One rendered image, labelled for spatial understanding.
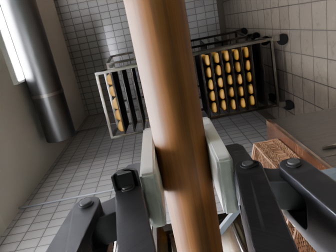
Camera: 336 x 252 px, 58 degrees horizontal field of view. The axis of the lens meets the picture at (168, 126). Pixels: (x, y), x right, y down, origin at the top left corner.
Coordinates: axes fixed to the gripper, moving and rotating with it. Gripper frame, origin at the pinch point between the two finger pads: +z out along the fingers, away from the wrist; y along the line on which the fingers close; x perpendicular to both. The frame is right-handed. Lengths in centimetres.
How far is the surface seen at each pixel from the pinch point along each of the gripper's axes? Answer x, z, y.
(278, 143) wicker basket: -67, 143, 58
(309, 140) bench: -62, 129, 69
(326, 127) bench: -62, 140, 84
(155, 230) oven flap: -102, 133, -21
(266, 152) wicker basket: -67, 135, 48
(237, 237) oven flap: -112, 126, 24
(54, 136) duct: -79, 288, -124
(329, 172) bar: -57, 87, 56
